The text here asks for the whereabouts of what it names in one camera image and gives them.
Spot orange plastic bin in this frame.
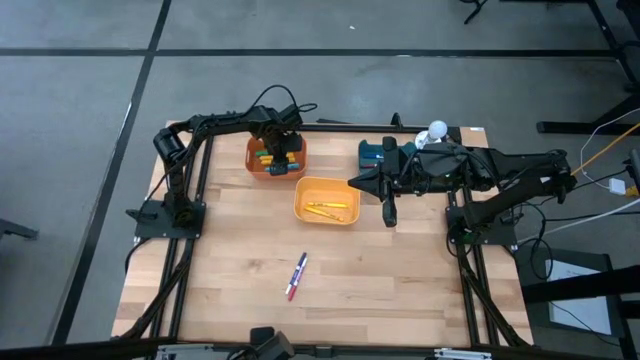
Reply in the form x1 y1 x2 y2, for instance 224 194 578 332
244 135 309 182

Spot thick white cable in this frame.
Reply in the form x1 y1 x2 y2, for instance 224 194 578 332
517 198 640 245

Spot white paper sheet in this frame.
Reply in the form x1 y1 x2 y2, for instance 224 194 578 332
547 259 614 336

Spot black tripod leg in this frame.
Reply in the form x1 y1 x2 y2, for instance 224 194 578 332
462 0 489 25

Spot grey furniture foot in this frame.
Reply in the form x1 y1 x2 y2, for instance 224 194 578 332
0 218 40 240

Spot yellow plastic bin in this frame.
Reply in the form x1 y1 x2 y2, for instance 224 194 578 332
293 176 362 226

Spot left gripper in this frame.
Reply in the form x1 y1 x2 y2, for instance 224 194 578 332
249 103 307 177

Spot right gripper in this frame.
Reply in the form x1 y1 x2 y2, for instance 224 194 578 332
347 135 474 229

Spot black desk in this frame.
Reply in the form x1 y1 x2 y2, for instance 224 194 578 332
536 0 640 136

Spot black boxy device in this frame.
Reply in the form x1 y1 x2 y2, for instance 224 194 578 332
239 326 296 360

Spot pink Expo marker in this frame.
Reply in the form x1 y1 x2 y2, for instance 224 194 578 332
287 257 308 302

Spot yellow extension cable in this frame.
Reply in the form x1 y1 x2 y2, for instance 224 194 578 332
569 121 640 177

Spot teal plastic bin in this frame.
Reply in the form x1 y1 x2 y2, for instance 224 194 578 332
357 139 420 176

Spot white bulb silver base lamp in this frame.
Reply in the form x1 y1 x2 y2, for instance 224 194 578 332
415 119 449 151

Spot thin white cable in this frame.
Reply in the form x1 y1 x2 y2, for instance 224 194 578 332
579 107 640 191

